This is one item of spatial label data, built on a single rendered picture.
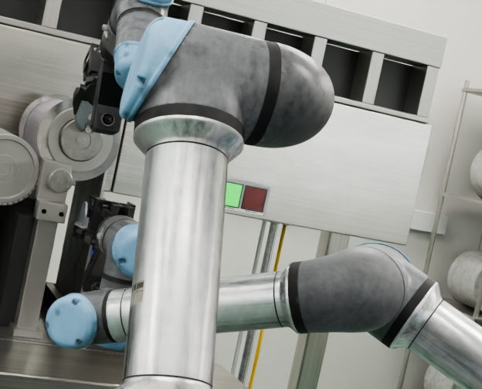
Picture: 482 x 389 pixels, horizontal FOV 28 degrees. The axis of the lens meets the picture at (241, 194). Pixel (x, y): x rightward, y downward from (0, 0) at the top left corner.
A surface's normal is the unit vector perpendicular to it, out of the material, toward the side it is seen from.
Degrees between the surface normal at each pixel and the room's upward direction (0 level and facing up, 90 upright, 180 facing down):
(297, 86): 76
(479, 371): 92
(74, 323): 90
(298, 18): 90
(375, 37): 90
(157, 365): 67
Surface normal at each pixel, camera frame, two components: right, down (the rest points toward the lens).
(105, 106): 0.35, -0.08
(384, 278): 0.56, -0.34
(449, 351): -0.36, 0.10
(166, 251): -0.14, -0.39
